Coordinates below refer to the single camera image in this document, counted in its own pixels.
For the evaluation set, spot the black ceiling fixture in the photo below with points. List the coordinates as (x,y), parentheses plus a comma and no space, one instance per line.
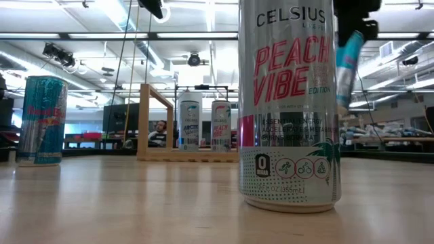
(410,61)

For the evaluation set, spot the small black camera on frame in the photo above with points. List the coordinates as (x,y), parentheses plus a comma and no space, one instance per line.
(201,87)

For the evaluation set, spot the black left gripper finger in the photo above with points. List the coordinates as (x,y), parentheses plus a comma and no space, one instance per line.
(152,6)

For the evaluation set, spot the silver ventilation duct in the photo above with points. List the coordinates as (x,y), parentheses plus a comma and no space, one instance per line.
(118,17)

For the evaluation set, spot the red box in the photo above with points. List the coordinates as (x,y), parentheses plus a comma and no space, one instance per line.
(91,136)

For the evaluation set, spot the round black ceiling camera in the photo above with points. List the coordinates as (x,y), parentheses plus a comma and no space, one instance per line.
(194,60)

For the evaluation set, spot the person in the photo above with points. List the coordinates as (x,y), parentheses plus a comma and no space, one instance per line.
(157,137)

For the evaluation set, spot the wooden slatted shelf rack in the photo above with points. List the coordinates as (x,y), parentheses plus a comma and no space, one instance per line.
(144,118)

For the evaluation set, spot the cluttered workbench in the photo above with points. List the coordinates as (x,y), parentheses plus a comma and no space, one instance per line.
(390,132)

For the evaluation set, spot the black frame light bar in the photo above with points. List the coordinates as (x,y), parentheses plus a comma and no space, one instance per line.
(151,35)

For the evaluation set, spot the Celsius Arctic Vibe can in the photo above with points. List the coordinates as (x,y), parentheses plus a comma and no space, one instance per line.
(189,128)

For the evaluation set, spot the Celsius Peach Vibe can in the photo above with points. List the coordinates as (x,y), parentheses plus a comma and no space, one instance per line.
(221,128)
(288,135)

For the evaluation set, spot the blue Red Bull can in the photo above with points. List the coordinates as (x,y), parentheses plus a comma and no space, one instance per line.
(42,128)
(347,71)

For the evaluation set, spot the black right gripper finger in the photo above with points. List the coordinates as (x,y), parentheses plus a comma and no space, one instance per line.
(370,30)
(345,30)

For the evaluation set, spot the black equipment rack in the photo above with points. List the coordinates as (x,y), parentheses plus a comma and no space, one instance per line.
(5,112)

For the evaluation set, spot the dark computer monitor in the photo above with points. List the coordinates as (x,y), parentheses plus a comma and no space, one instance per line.
(117,118)

